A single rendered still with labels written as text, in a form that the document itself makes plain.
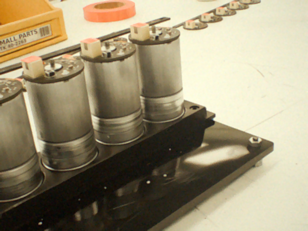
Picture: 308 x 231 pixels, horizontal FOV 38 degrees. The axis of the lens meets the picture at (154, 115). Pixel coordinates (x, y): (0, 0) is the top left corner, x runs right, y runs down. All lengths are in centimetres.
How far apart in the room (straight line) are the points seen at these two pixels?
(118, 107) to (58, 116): 3
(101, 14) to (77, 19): 4
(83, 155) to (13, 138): 3
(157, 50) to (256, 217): 9
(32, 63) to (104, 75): 3
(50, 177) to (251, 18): 33
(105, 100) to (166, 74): 3
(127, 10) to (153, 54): 31
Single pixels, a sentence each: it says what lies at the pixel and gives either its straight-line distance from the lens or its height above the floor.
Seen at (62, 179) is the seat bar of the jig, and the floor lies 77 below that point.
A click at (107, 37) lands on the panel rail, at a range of 22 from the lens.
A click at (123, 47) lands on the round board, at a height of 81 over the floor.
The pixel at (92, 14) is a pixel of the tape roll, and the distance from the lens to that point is 51.
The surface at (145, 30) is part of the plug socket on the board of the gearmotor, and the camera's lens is 21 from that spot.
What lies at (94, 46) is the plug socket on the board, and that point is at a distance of 19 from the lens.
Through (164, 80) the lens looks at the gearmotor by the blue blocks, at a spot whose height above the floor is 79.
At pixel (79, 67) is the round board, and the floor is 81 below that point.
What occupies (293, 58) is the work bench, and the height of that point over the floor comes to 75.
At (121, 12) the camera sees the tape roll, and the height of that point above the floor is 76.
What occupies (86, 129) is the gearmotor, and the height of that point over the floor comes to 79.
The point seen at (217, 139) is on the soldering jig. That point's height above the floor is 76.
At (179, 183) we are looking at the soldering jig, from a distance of 19.
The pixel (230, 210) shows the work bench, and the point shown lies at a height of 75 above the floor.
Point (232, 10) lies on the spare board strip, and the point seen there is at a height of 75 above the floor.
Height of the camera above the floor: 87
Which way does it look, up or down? 26 degrees down
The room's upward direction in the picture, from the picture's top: 5 degrees counter-clockwise
